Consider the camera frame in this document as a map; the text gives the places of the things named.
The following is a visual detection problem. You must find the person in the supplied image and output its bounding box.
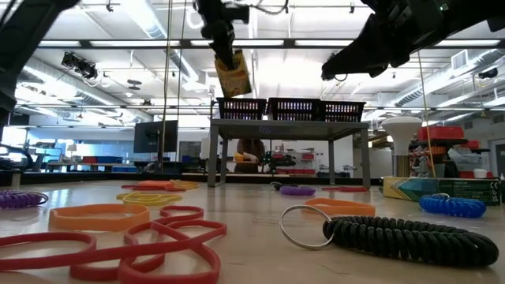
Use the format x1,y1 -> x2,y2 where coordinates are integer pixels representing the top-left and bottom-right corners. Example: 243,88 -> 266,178
234,138 -> 267,174

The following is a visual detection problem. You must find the black rig crossbeam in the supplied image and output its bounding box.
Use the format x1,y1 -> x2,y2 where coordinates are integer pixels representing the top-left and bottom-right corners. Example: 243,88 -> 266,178
37,38 -> 505,50

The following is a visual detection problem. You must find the purple coil wristband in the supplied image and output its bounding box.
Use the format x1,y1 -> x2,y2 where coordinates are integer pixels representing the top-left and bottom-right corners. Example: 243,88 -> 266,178
279,185 -> 316,197
0,190 -> 50,210

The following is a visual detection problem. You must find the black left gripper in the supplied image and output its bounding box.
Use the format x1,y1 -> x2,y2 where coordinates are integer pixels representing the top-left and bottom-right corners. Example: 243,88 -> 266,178
195,0 -> 252,71

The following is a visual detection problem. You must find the grey perforated metal riser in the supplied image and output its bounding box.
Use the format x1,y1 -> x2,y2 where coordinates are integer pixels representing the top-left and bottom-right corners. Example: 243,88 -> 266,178
208,118 -> 372,189

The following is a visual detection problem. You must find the white air vent grille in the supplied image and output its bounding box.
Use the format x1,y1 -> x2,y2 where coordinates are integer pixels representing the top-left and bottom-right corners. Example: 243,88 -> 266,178
451,49 -> 469,72

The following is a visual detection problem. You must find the yellow rubber band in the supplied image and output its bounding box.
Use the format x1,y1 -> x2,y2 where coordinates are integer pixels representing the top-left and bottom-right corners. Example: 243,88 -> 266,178
115,191 -> 184,207
170,179 -> 200,190

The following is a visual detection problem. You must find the white dome on metal cylinder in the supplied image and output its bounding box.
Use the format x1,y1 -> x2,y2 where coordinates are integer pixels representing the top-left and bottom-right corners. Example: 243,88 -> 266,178
381,115 -> 424,178

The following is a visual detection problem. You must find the red storage bin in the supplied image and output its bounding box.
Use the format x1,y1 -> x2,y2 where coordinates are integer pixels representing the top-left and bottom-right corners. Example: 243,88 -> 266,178
417,125 -> 466,142

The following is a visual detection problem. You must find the Crayola crayon box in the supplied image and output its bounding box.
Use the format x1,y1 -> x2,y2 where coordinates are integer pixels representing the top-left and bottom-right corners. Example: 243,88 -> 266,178
381,176 -> 503,207
214,48 -> 253,99

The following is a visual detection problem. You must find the white cable loop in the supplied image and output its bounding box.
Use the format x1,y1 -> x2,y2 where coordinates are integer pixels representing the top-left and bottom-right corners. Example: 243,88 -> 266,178
185,6 -> 204,31

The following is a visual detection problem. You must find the blue coil wristband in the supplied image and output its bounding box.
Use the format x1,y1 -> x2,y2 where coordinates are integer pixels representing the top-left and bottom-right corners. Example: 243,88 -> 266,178
417,192 -> 488,219

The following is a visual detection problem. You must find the black ceiling device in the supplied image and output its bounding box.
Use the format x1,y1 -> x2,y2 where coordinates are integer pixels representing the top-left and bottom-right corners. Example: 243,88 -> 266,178
477,66 -> 499,80

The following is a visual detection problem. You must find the yellow hanging cord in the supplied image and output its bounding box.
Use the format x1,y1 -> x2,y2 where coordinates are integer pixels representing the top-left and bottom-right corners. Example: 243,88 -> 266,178
417,50 -> 436,178

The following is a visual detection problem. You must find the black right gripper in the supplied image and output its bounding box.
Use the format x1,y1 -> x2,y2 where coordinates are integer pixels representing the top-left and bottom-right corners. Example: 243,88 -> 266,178
321,0 -> 455,81

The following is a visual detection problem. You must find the black plastic mesh basket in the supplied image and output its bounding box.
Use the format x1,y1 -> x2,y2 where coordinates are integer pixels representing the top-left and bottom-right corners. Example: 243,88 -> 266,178
215,97 -> 268,121
267,97 -> 323,122
319,100 -> 367,123

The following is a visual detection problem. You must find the black computer monitor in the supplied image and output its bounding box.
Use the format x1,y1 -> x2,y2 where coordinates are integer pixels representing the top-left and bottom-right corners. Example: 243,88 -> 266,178
133,120 -> 179,155

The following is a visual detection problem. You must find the dark hanging cable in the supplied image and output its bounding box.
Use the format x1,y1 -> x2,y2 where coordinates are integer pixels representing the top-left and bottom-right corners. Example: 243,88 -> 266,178
159,0 -> 174,174

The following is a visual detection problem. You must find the red rubber band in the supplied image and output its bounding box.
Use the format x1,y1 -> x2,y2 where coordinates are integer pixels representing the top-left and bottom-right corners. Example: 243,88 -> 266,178
123,204 -> 229,253
69,244 -> 222,284
120,183 -> 187,192
321,185 -> 370,193
0,231 -> 98,273

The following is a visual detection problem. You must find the black rig-mounted camera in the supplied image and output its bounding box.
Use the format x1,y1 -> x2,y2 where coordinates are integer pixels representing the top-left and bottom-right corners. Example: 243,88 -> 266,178
60,50 -> 99,81

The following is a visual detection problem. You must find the orange rubber band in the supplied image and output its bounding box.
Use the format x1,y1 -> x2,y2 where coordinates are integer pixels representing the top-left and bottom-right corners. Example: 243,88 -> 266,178
137,180 -> 175,190
48,203 -> 151,232
301,197 -> 376,218

